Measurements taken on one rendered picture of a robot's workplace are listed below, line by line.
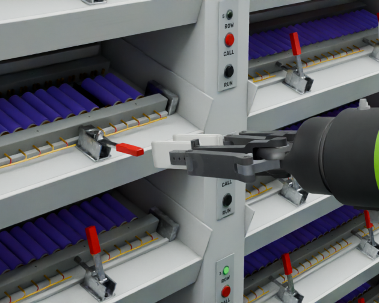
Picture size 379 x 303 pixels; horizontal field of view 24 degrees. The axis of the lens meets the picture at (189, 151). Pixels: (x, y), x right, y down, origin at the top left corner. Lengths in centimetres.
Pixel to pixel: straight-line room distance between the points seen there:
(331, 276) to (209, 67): 59
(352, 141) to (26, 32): 37
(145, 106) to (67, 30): 21
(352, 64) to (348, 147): 77
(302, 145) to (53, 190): 32
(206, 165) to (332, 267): 80
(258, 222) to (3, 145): 50
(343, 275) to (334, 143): 86
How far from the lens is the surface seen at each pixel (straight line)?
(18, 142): 102
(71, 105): 112
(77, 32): 100
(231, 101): 122
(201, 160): 88
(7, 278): 110
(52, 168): 103
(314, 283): 159
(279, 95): 134
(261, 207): 140
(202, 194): 121
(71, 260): 115
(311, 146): 82
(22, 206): 99
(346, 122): 80
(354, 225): 174
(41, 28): 96
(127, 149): 102
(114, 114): 111
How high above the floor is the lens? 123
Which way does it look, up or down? 18 degrees down
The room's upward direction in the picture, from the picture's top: straight up
